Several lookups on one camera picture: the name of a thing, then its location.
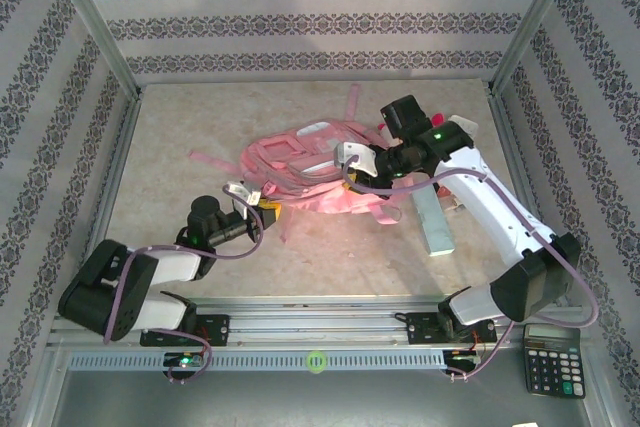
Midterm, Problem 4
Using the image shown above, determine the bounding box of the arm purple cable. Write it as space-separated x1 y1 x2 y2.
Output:
102 185 266 346
342 154 600 381

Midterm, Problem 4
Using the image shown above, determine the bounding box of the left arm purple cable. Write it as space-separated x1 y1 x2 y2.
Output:
102 185 266 346

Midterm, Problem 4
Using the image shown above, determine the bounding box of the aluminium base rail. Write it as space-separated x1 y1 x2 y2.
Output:
47 295 586 351

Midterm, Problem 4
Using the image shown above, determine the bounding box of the black desk calculator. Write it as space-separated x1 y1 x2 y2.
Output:
522 323 587 400

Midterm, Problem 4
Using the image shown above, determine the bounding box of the black mounting plate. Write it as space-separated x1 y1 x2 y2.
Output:
404 312 499 346
139 314 231 347

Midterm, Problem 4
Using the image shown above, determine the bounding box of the green-lit controller board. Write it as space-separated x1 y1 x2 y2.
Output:
163 351 206 371
442 349 484 368

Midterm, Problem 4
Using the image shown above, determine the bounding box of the short purple cable loop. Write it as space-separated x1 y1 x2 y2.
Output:
167 331 214 386

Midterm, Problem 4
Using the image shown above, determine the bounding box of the green ring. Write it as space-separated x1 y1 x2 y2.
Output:
306 350 329 374

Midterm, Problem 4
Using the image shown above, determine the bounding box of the perforated metal cable tray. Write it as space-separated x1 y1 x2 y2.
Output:
67 349 446 373

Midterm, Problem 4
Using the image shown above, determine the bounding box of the white square alarm clock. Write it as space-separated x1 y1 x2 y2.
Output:
449 114 479 138

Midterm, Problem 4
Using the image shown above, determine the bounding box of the aluminium frame post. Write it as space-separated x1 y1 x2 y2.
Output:
39 0 144 101
487 0 586 96

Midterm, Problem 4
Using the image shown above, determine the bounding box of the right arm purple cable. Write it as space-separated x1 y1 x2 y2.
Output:
342 154 600 381

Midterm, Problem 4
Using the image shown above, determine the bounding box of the pink backpack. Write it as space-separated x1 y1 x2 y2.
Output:
188 84 404 244

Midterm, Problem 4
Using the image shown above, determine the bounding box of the light blue pencil case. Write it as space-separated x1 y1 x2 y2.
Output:
412 185 457 258

